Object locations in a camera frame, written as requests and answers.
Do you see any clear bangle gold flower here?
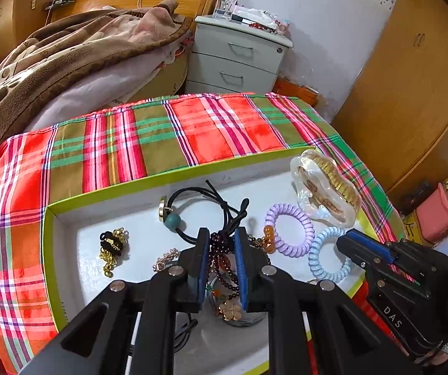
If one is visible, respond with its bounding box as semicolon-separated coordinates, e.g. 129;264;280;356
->
207;277;268;328

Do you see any pink pouch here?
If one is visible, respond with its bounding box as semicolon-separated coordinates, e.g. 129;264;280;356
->
414;182;448;243

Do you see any large wooden wardrobe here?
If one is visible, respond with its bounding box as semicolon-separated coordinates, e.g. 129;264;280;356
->
330;0;448;204

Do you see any pearly gold hair claw clip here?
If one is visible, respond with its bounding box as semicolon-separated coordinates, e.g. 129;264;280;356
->
289;148;362;228

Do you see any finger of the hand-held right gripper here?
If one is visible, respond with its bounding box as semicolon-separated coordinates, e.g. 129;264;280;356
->
336;230;399;269

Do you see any red green plaid cloth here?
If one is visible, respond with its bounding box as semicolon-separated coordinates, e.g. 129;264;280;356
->
0;92;406;375

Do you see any gold bead black hair tie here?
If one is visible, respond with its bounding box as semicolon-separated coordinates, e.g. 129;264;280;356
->
99;227;131;279

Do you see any white tray green rim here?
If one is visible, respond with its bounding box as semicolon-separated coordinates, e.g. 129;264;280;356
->
44;146;381;375

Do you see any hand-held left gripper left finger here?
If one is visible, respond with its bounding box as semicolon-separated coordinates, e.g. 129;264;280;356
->
21;227;211;375

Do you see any red box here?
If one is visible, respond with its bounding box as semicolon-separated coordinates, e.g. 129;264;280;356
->
348;280;377;322

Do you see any brown fleece blanket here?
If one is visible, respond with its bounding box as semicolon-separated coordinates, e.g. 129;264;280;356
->
0;0;193;180

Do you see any pale lavender bed sheet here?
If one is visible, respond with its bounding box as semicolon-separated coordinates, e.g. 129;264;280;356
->
32;45;188;126

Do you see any blue spiral hair tie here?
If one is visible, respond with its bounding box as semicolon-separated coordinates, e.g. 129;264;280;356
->
308;226;353;284

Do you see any black cord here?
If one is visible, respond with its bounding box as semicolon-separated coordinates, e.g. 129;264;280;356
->
172;312;200;351

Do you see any white nightstand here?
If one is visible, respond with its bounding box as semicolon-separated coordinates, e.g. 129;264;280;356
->
184;15;293;96

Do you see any clear glass container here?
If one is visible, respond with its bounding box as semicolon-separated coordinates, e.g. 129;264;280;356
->
212;0;237;20

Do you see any clutter on nightstand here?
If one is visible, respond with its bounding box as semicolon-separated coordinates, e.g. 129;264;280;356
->
232;5;292;35

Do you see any black hair tie teal bead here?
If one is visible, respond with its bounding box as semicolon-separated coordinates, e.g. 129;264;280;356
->
157;180;256;251

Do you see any yellow box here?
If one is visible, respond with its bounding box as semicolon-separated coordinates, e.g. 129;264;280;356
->
401;208;430;243

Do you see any power strip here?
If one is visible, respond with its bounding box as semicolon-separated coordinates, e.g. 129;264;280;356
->
43;0;78;11

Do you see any dark red bead bracelet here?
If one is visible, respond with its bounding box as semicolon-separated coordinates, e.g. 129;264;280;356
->
204;230;272;294

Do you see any amber bead bracelet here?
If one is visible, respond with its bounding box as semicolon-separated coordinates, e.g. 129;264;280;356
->
262;224;278;253

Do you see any purple spiral hair tie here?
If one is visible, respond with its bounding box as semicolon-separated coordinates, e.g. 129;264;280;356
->
265;202;316;259

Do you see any orange wooden stool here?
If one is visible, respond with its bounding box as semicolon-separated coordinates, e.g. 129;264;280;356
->
274;77;320;107

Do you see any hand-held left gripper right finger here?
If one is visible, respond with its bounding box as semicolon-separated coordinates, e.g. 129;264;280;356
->
235;227;423;375

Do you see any small gold chain clip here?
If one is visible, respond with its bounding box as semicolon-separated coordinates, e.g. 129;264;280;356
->
152;247;182;273

